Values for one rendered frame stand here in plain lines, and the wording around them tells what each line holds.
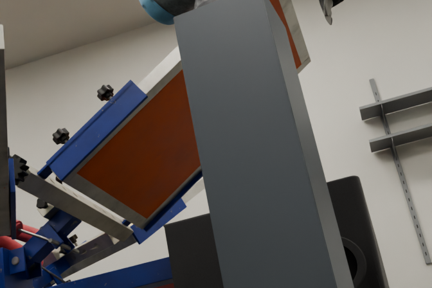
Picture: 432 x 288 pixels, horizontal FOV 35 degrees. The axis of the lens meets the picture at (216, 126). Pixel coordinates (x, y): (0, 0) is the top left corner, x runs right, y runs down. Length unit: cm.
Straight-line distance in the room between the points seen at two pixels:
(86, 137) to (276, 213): 75
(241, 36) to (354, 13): 313
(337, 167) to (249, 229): 286
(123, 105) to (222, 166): 62
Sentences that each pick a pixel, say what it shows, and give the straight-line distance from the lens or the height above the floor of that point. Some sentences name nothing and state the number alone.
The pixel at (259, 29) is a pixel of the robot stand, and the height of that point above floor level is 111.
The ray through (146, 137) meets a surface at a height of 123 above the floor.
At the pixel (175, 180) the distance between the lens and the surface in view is 220.
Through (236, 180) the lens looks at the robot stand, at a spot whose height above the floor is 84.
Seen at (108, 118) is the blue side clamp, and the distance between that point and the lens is 177.
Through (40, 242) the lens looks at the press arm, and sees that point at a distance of 207.
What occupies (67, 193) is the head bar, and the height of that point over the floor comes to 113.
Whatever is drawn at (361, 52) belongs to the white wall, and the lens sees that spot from 425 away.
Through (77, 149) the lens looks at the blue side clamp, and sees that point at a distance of 177.
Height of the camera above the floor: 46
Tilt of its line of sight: 24 degrees up
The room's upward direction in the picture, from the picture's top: 11 degrees counter-clockwise
